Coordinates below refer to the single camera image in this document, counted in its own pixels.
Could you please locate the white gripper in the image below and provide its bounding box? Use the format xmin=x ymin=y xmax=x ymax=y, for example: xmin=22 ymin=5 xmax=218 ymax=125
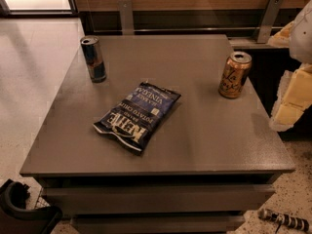
xmin=267 ymin=0 xmax=312 ymax=132

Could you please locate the orange LaCroix can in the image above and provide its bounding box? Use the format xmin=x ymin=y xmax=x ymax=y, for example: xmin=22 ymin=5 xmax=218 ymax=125
xmin=218 ymin=51 xmax=252 ymax=98

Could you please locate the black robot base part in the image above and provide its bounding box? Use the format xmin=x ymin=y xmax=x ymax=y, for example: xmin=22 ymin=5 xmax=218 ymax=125
xmin=0 ymin=179 xmax=62 ymax=234

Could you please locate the blue silver energy drink can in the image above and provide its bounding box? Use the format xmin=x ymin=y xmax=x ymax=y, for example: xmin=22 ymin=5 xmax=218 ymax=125
xmin=80 ymin=35 xmax=106 ymax=83

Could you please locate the black white striped tool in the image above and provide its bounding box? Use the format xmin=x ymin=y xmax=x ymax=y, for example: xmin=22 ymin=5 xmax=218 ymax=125
xmin=257 ymin=209 xmax=312 ymax=233

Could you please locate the blue Kettle chips bag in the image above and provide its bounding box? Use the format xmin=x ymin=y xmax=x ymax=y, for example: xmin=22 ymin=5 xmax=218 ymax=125
xmin=94 ymin=82 xmax=180 ymax=153

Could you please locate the upper grey drawer front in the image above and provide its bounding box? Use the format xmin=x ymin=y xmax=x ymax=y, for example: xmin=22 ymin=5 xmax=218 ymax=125
xmin=44 ymin=184 xmax=274 ymax=215

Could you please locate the grey drawer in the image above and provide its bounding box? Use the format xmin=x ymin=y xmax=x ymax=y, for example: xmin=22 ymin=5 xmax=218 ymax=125
xmin=44 ymin=184 xmax=274 ymax=215
xmin=71 ymin=215 xmax=245 ymax=234

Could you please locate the lower grey drawer front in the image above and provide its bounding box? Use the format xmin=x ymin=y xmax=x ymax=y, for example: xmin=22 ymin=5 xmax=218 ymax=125
xmin=71 ymin=215 xmax=245 ymax=234

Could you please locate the right metal wall bracket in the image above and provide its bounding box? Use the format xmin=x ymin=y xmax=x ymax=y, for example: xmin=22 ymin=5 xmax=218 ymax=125
xmin=256 ymin=0 xmax=284 ymax=44

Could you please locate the metal wall bracket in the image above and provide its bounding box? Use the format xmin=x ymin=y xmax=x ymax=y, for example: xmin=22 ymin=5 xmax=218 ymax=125
xmin=118 ymin=0 xmax=135 ymax=35
xmin=256 ymin=0 xmax=284 ymax=44

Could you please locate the left metal wall bracket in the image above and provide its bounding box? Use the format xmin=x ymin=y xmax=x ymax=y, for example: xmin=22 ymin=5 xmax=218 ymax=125
xmin=118 ymin=0 xmax=135 ymax=35

